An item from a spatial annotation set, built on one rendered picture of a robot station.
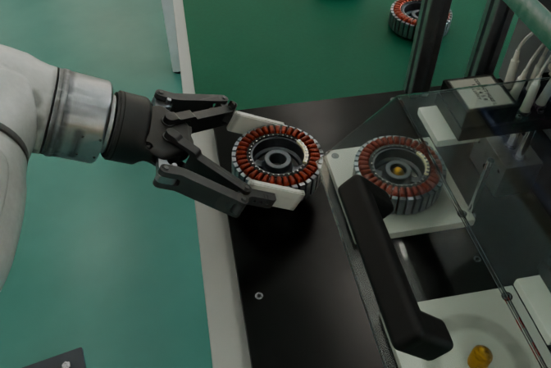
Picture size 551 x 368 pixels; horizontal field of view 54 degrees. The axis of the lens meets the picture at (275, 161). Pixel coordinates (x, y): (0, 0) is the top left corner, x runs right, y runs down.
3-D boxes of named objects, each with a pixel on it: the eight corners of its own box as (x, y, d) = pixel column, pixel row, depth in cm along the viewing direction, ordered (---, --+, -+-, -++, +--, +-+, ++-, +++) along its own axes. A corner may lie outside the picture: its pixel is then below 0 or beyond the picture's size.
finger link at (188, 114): (159, 147, 62) (152, 138, 62) (226, 128, 70) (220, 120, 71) (170, 122, 60) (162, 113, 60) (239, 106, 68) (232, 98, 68)
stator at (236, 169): (238, 212, 63) (238, 191, 61) (226, 147, 71) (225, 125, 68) (331, 202, 65) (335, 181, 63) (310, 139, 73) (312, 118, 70)
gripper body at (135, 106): (98, 123, 63) (175, 140, 67) (96, 176, 57) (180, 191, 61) (116, 72, 58) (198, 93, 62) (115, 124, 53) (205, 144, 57)
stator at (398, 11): (416, 50, 97) (420, 32, 95) (375, 21, 104) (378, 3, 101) (461, 31, 101) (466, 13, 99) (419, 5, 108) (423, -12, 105)
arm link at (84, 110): (35, 173, 55) (96, 184, 57) (54, 106, 49) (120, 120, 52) (45, 115, 61) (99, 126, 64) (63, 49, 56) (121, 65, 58)
